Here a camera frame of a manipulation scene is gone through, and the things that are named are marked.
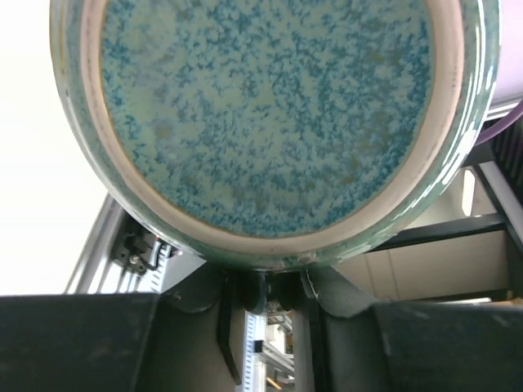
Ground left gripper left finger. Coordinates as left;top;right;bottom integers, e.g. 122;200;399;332
1;269;244;391

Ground teal speckled ceramic mug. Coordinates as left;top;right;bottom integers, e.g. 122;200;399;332
49;1;502;271

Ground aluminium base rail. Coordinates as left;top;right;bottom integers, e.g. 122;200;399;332
65;191;209;295

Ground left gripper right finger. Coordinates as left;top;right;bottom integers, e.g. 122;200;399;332
300;268;522;391

